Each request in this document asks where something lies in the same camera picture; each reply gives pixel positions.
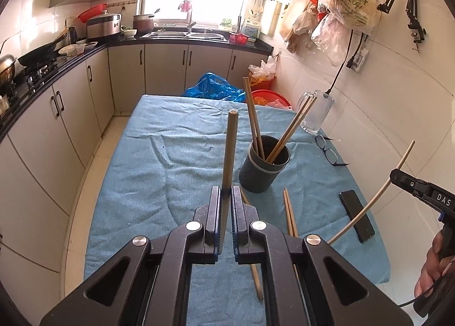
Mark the steel sink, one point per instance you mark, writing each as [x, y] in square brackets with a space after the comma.
[185, 35]

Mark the blue plastic bag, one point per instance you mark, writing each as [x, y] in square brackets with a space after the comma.
[213, 87]

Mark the hanging plastic bags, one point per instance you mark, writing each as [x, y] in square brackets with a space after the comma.
[326, 25]

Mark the black frame eyeglasses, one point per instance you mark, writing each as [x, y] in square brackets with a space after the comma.
[330, 155]

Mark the silver rice cooker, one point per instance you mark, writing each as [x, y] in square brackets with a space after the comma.
[103, 25]

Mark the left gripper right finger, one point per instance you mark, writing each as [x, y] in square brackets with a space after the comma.
[249, 243]

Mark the black utensil holder cup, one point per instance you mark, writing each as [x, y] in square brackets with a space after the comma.
[257, 175]

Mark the red plastic basin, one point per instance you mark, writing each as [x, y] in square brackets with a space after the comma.
[270, 98]

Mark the dark red cooking pot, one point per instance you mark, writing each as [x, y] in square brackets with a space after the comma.
[144, 23]

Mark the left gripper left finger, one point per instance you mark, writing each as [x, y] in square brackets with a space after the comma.
[207, 247]

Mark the black wok pan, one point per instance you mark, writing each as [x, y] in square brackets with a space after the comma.
[43, 53]

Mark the kitchen base cabinets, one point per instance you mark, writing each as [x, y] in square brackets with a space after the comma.
[44, 157]

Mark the red small basket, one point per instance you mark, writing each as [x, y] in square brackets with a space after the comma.
[238, 38]

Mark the clear glass beer mug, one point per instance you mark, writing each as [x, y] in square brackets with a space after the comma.
[319, 111]

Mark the black smartphone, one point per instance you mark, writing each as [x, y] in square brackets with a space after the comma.
[353, 207]

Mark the right hand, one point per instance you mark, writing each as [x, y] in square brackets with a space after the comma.
[433, 267]

